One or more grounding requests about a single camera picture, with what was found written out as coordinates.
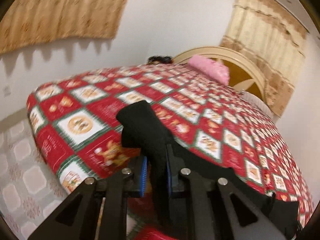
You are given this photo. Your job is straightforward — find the striped pillow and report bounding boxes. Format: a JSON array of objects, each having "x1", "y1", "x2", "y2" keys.
[{"x1": 241, "y1": 90, "x2": 274, "y2": 119}]

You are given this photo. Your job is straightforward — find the dark clothes bundle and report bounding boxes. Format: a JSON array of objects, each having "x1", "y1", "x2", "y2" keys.
[{"x1": 147, "y1": 56, "x2": 172, "y2": 64}]

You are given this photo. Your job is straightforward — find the red patchwork bear bedspread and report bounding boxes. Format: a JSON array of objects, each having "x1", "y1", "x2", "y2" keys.
[{"x1": 27, "y1": 64, "x2": 313, "y2": 225}]

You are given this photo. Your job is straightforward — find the black pants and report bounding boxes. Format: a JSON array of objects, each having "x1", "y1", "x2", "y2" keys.
[{"x1": 116, "y1": 101, "x2": 299, "y2": 239}]

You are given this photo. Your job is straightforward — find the beige curtain behind headboard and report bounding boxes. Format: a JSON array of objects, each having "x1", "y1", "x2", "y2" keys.
[{"x1": 220, "y1": 0, "x2": 308, "y2": 117}]

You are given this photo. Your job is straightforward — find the pink folded blanket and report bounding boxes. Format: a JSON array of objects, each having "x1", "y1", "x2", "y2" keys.
[{"x1": 188, "y1": 55, "x2": 230, "y2": 86}]

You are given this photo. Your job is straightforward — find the cream wooden headboard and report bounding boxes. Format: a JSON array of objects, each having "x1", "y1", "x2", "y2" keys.
[{"x1": 172, "y1": 46, "x2": 265, "y2": 101}]

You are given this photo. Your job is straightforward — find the beige curtain side window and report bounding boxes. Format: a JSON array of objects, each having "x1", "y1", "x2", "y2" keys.
[{"x1": 1, "y1": 0, "x2": 127, "y2": 54}]

